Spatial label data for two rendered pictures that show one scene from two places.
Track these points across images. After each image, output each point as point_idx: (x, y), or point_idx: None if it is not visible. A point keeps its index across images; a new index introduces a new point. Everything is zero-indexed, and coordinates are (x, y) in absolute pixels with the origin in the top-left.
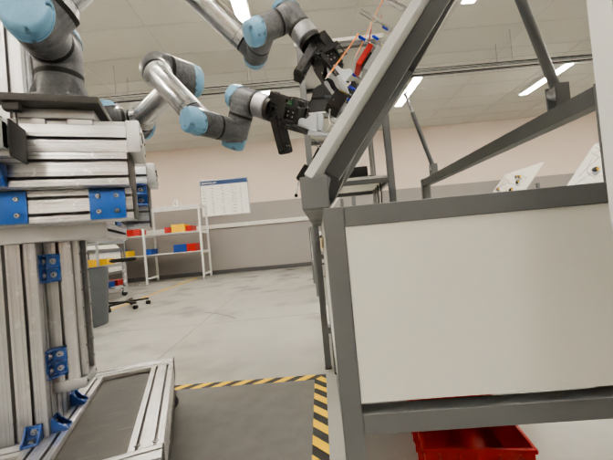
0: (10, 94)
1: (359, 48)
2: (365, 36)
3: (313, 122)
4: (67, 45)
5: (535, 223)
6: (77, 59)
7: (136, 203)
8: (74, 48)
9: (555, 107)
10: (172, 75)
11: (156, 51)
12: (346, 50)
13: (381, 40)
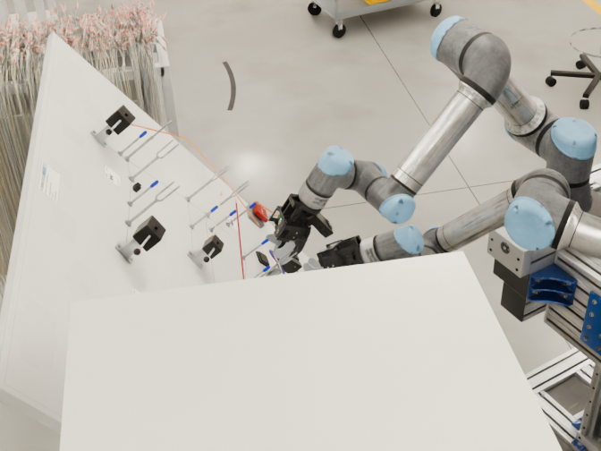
0: None
1: (253, 218)
2: (246, 208)
3: (313, 266)
4: (531, 148)
5: None
6: (547, 160)
7: (514, 302)
8: (539, 151)
9: None
10: (489, 199)
11: (536, 169)
12: (270, 210)
13: (226, 216)
